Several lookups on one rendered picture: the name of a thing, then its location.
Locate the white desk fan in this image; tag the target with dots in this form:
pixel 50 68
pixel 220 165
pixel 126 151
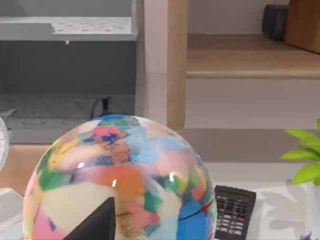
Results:
pixel 7 207

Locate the pale wooden drawer front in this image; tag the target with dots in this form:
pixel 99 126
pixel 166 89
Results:
pixel 17 165

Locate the multicoloured globe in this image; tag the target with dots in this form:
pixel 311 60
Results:
pixel 120 180

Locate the brown wooden box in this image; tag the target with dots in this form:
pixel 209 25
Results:
pixel 303 23

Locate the dark grey round object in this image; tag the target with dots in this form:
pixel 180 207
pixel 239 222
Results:
pixel 274 21

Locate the green leafy plant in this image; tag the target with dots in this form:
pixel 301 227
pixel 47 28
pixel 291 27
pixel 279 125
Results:
pixel 306 152

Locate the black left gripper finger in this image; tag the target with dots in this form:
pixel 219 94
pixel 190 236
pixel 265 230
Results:
pixel 102 222

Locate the wooden open shelf unit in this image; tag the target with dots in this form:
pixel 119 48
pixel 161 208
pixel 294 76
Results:
pixel 237 57

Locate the purple flower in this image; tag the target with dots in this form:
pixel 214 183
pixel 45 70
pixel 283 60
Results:
pixel 307 236

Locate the white plant pot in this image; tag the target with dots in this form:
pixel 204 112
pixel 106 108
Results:
pixel 303 200

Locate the black calculator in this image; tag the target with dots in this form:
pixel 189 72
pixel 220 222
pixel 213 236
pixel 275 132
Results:
pixel 233 212

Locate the grey pierced shelf tray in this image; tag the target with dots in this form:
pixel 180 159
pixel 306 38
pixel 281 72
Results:
pixel 87 28

